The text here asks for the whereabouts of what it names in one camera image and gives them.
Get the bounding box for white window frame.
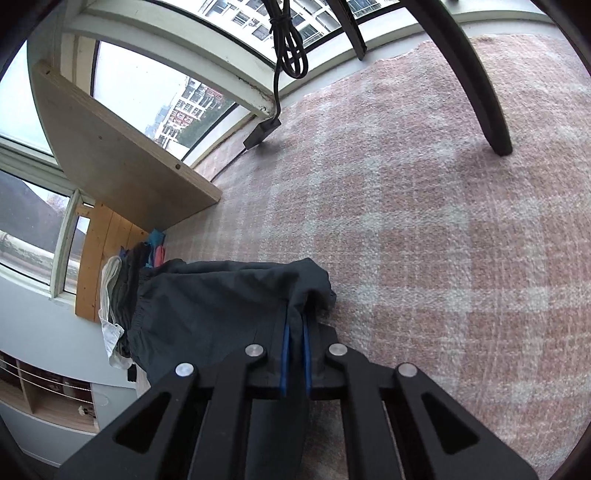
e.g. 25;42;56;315
0;0;555;301

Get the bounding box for pine wood board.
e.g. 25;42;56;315
75;203;151;320

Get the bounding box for grey sweater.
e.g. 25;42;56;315
113;249;148;358

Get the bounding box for black cable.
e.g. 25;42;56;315
263;0;308;121

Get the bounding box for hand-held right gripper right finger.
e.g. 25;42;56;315
301;318;540;480

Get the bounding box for dark grey pants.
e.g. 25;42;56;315
126;258;338;480

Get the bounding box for pink plaid blanket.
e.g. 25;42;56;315
164;34;591;480

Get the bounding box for light oak board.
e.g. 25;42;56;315
30;60;223;234

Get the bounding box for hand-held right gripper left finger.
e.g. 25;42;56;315
58;323;293;480

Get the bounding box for white garment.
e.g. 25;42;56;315
98;256;134;371

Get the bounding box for wooden shelf unit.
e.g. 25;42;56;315
0;351;100;435

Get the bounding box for black cable remote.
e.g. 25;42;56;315
242;117;282;149

